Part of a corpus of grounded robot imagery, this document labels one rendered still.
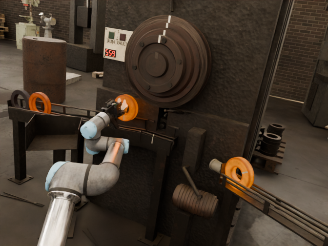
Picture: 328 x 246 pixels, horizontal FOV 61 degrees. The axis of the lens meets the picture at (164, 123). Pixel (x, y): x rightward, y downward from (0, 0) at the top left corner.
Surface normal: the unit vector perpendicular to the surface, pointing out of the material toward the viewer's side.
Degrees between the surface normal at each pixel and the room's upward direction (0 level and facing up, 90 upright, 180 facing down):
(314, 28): 90
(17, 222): 0
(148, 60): 90
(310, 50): 90
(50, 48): 90
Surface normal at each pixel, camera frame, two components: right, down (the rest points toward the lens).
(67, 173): 0.13, -0.55
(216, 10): -0.41, 0.25
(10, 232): 0.14, -0.93
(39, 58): 0.12, 0.35
